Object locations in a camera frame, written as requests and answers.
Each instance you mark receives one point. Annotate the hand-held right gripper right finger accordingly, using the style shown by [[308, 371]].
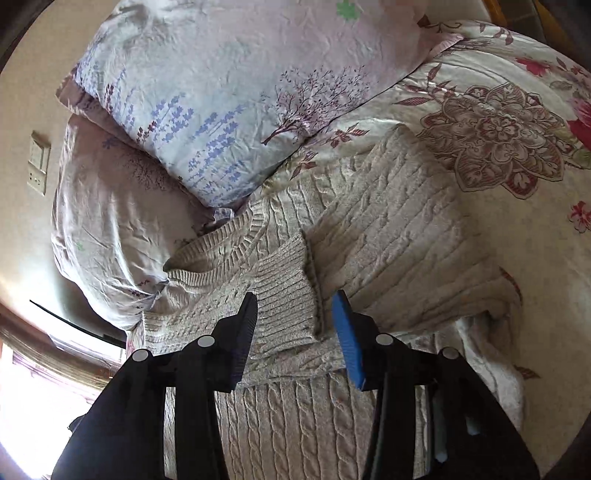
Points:
[[348, 341]]

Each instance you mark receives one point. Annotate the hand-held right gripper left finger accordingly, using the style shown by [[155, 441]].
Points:
[[244, 337]]

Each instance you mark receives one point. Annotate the pale pink floral pillow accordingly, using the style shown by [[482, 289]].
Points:
[[111, 221]]

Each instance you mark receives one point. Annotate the floral print duvet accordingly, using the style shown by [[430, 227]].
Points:
[[508, 230]]

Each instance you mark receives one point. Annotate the lavender tree print pillow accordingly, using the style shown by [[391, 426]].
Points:
[[221, 92]]

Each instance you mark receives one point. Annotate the wooden bed headboard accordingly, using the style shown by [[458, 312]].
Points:
[[512, 11]]

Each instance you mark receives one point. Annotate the dark window frame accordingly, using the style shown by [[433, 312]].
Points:
[[78, 323]]

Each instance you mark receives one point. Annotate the white wall socket plate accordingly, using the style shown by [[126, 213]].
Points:
[[36, 181]]

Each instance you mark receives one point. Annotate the white wall switch plate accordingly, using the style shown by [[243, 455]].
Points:
[[40, 151]]

